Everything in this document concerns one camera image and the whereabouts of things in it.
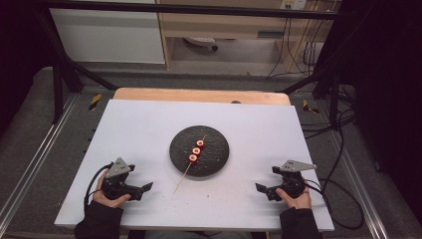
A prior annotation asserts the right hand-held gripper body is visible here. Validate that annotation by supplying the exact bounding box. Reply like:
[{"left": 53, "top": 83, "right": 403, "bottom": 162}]
[{"left": 272, "top": 159, "right": 318, "bottom": 199}]

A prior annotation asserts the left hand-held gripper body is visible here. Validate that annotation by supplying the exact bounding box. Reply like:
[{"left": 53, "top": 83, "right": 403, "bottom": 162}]
[{"left": 101, "top": 157, "right": 143, "bottom": 201}]

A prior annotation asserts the person's left hand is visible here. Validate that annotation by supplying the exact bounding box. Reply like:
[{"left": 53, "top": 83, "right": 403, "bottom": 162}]
[{"left": 92, "top": 168, "right": 132, "bottom": 209}]

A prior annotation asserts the person's right hand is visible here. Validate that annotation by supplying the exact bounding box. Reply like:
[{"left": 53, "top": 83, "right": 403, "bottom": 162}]
[{"left": 275, "top": 187, "right": 313, "bottom": 210}]

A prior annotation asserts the wooden skewer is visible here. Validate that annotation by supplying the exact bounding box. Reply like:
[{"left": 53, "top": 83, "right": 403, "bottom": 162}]
[{"left": 172, "top": 134, "right": 207, "bottom": 195}]

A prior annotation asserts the white board table cover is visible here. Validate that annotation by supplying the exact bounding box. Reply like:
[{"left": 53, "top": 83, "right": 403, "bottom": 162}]
[{"left": 54, "top": 99, "right": 335, "bottom": 232}]

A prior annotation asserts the black round plate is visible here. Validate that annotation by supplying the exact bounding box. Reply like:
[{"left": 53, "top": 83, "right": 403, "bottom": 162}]
[{"left": 168, "top": 124, "right": 231, "bottom": 178}]

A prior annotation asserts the yellow black tape strip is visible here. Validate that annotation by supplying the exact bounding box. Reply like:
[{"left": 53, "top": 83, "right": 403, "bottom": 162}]
[
  {"left": 88, "top": 93, "right": 103, "bottom": 112},
  {"left": 302, "top": 99, "right": 320, "bottom": 115}
]

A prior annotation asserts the wooden table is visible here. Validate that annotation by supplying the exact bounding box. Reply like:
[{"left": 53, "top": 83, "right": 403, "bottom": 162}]
[{"left": 112, "top": 87, "right": 292, "bottom": 107}]

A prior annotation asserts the white cabinet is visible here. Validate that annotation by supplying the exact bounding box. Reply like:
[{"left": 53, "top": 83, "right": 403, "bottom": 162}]
[{"left": 49, "top": 0, "right": 166, "bottom": 65}]

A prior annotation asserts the white rounded device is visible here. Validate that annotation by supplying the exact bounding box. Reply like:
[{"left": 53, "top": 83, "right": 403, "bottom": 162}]
[{"left": 183, "top": 36, "right": 219, "bottom": 52}]

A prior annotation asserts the wooden shelf unit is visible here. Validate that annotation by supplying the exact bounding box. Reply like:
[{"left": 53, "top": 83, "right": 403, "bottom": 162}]
[{"left": 154, "top": 0, "right": 336, "bottom": 72}]

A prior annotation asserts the white power strip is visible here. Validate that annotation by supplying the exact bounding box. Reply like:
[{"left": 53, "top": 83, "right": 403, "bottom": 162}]
[{"left": 280, "top": 0, "right": 308, "bottom": 11}]

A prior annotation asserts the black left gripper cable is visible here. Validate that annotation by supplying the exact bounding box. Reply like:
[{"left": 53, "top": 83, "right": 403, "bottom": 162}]
[{"left": 83, "top": 162, "right": 114, "bottom": 213}]

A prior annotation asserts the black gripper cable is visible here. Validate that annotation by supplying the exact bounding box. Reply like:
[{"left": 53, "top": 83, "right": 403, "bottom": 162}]
[
  {"left": 303, "top": 178, "right": 365, "bottom": 231},
  {"left": 83, "top": 162, "right": 114, "bottom": 213}
]

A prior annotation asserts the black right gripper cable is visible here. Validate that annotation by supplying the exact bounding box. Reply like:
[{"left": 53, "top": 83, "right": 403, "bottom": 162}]
[{"left": 303, "top": 178, "right": 365, "bottom": 231}]

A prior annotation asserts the aluminium floor rail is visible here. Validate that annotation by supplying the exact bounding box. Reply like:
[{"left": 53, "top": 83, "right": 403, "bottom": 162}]
[
  {"left": 316, "top": 99, "right": 389, "bottom": 239},
  {"left": 0, "top": 93, "right": 81, "bottom": 227}
]

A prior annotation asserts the black metal frame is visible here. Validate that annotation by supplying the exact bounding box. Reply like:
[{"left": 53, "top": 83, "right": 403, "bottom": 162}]
[{"left": 31, "top": 0, "right": 362, "bottom": 125}]

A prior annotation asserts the bundle of black cables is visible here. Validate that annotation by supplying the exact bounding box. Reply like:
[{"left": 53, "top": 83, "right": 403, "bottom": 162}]
[{"left": 266, "top": 13, "right": 327, "bottom": 80}]

